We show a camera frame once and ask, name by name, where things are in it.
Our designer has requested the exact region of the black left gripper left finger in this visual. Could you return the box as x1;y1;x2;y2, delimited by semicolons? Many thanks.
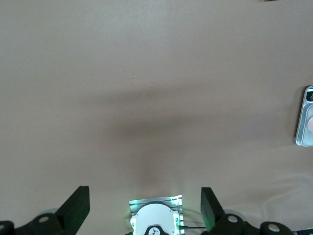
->
14;185;90;235

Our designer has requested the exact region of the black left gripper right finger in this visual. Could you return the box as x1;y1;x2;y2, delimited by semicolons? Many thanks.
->
201;187;260;235

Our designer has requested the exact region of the silver digital kitchen scale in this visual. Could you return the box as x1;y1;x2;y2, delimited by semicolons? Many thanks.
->
295;85;313;147

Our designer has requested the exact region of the black base power cable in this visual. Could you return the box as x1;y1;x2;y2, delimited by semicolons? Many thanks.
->
179;224;208;231

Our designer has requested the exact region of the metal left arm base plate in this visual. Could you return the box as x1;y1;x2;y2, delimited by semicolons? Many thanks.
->
129;194;183;235

